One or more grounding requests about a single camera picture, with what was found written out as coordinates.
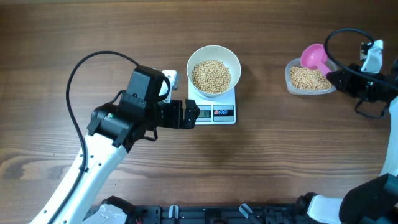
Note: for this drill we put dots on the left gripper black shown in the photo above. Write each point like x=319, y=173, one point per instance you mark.
x=176, y=107

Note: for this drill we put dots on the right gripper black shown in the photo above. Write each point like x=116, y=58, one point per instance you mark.
x=349, y=78

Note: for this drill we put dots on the pink plastic measuring scoop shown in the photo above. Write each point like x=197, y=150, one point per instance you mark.
x=314, y=57

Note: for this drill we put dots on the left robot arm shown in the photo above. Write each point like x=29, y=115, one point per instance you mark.
x=112, y=132

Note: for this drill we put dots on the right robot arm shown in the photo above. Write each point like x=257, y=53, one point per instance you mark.
x=374, y=201

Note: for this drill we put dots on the white digital kitchen scale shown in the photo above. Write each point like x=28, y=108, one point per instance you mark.
x=219, y=110

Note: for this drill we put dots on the soybeans in white bowl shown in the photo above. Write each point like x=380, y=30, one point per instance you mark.
x=211, y=76

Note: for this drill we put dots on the white round bowl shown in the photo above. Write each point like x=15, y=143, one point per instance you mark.
x=215, y=52

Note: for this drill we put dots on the yellow soybeans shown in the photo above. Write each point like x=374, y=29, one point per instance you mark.
x=307, y=79

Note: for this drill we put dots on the clear plastic container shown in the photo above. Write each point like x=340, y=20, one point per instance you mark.
x=295, y=91

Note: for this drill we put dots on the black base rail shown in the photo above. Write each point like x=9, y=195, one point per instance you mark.
x=207, y=215

